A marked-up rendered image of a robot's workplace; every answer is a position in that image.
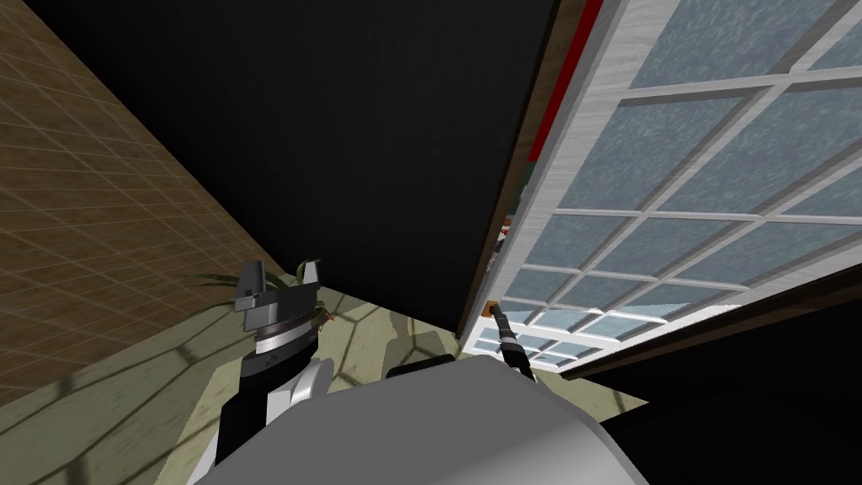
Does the green potted plant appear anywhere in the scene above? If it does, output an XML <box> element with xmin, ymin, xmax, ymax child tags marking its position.
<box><xmin>180</xmin><ymin>258</ymin><xmax>336</xmax><ymax>323</ymax></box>

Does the white glazed door leaf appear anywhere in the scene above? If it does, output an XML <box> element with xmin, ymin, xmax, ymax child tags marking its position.
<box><xmin>460</xmin><ymin>0</ymin><xmax>862</xmax><ymax>376</ymax></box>

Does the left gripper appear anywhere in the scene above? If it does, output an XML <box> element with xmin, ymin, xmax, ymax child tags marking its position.
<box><xmin>232</xmin><ymin>260</ymin><xmax>321</xmax><ymax>333</ymax></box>

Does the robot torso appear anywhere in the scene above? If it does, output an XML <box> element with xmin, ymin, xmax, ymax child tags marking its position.
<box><xmin>187</xmin><ymin>353</ymin><xmax>652</xmax><ymax>485</ymax></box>

